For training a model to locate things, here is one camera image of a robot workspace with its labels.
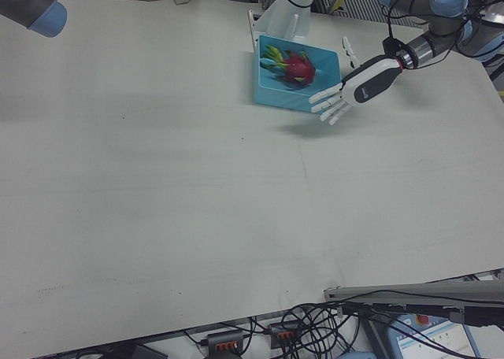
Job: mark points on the pink dragon fruit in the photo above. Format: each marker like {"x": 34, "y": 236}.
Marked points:
{"x": 297, "y": 69}

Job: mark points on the blue grey teach pendant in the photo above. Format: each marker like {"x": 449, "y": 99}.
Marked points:
{"x": 433, "y": 339}

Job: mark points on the white grey robot hand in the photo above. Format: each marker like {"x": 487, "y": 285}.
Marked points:
{"x": 370, "y": 83}

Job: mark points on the grey hub with orange switches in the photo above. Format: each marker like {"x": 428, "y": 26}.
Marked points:
{"x": 284, "y": 333}
{"x": 225, "y": 341}

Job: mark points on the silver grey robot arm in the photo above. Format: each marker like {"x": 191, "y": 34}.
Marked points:
{"x": 423, "y": 48}

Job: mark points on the light blue plastic bin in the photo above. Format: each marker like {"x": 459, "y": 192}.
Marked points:
{"x": 283, "y": 99}

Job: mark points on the aluminium profile rail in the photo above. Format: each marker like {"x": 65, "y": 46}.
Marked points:
{"x": 413, "y": 292}

